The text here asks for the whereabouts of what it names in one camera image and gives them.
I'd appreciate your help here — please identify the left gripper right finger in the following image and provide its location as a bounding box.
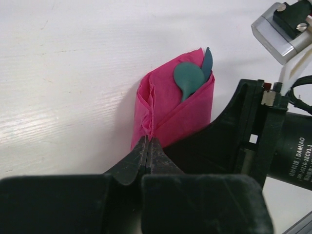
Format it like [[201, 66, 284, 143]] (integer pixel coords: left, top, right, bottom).
[[141, 139, 273, 234]]

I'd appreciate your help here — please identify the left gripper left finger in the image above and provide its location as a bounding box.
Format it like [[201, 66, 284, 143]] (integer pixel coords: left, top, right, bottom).
[[0, 136, 149, 234]]

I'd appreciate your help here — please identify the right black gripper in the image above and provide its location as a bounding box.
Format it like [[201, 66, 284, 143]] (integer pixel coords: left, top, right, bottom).
[[164, 79, 312, 190]]

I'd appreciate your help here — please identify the teal plastic spoon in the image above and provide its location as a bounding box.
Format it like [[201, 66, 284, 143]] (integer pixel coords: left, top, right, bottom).
[[173, 62, 205, 102]]

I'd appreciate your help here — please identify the pink paper napkin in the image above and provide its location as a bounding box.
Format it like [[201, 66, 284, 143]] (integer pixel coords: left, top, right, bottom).
[[131, 48, 215, 148]]

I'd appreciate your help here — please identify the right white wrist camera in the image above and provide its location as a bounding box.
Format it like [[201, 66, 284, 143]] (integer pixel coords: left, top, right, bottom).
[[251, 0, 312, 91]]

